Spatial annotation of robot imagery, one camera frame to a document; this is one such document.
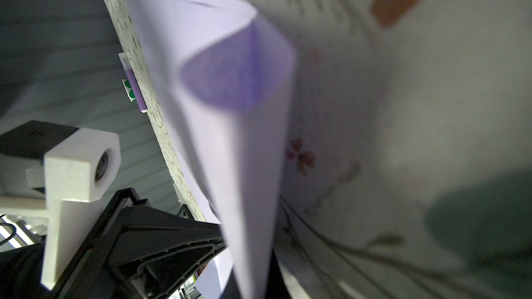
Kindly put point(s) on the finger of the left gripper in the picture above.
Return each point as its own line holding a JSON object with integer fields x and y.
{"x": 137, "y": 251}

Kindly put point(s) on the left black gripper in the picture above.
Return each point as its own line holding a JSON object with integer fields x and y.
{"x": 21, "y": 271}

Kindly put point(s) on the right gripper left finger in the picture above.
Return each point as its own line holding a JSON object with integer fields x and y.
{"x": 231, "y": 290}

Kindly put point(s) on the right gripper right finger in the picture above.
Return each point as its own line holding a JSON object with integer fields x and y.
{"x": 276, "y": 288}

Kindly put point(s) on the purple paper sheet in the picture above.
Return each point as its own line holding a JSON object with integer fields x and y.
{"x": 224, "y": 75}

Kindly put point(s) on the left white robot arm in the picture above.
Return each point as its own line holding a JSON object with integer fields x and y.
{"x": 123, "y": 248}

